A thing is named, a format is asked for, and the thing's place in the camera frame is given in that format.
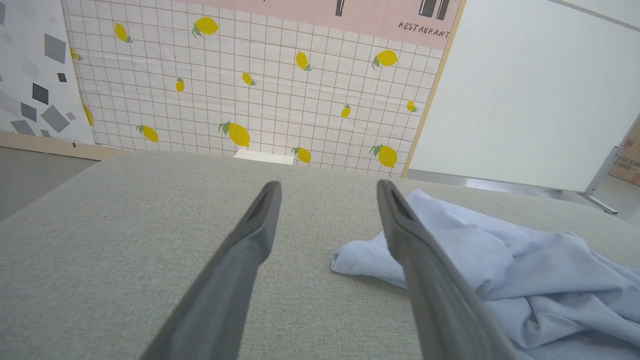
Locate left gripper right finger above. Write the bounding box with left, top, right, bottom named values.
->
left=376, top=179, right=522, bottom=360

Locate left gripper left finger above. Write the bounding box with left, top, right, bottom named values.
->
left=140, top=180, right=283, bottom=360

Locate light blue garment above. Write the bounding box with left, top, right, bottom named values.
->
left=331, top=189, right=640, bottom=360

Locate white box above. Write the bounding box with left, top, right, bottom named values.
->
left=233, top=148, right=295, bottom=166

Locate grey metal partition foot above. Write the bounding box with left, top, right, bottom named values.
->
left=582, top=114, right=640, bottom=216

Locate lemon print grid panel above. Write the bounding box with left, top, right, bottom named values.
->
left=60, top=0, right=468, bottom=178

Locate white partition board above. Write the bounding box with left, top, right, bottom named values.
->
left=404, top=0, right=640, bottom=193

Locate brown cardboard box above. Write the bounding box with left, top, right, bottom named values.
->
left=609, top=122, right=640, bottom=187

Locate pink restaurant poster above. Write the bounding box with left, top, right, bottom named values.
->
left=172, top=0, right=463, bottom=51

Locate grey terrazzo print panel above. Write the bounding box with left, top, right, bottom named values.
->
left=0, top=0, right=118, bottom=162

